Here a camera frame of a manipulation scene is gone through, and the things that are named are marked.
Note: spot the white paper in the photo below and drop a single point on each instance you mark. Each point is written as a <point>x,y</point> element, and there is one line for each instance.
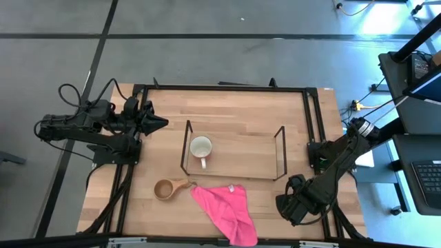
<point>366,159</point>

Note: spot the black monitor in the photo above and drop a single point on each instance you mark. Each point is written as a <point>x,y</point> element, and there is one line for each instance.
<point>427,87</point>

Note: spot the black electronic box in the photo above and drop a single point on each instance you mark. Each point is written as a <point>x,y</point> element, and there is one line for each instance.
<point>420,69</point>

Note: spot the yellow plug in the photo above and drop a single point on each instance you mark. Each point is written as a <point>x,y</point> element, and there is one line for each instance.
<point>357,105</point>

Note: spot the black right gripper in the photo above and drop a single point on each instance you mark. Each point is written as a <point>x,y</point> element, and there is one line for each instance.
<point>293,210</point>

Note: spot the grey chair leg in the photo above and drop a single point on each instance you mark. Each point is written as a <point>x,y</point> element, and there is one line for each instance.
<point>10,158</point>

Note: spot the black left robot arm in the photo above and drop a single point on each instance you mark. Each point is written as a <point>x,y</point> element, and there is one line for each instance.
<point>69,127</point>

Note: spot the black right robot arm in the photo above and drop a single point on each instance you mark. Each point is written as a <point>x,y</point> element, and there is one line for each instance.
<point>337,162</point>

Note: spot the dark side desk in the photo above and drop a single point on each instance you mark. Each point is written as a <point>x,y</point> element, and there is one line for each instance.
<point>413,120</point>

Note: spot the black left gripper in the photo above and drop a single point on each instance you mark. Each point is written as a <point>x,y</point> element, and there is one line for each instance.
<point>138,120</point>

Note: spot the black keyboard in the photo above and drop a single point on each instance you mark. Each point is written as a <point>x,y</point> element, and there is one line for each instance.
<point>429,182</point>

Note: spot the black caster wheel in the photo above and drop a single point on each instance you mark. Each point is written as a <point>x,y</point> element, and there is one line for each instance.
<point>396,211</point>

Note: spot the white ceramic mug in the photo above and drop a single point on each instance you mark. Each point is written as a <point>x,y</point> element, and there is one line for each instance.
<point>200,148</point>

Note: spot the pink knitted cloth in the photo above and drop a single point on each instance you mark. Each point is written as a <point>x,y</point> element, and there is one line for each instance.
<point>224,206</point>

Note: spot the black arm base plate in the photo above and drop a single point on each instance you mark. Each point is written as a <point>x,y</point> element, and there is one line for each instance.
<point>110,156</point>
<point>348,163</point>

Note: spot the black stand pole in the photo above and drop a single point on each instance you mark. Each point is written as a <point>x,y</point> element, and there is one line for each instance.
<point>417,39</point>

